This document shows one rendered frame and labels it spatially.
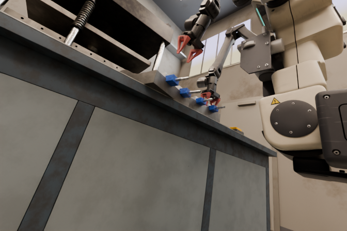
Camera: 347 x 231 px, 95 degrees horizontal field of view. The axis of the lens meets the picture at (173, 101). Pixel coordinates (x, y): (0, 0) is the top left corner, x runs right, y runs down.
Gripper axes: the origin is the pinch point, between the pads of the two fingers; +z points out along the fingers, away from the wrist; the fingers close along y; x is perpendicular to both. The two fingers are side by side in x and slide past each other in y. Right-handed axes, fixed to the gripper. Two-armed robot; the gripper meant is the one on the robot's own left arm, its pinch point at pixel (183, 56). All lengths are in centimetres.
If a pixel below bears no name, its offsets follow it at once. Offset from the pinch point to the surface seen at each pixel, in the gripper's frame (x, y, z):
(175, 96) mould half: 5.2, -2.9, 17.1
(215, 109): 2.7, -34.3, 11.1
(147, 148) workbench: 10.0, 0.2, 40.0
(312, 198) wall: 31, -276, 36
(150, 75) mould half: 4.6, 11.7, 15.7
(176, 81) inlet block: 7.8, 2.5, 12.3
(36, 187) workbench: 14, 28, 56
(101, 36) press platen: -109, 16, -3
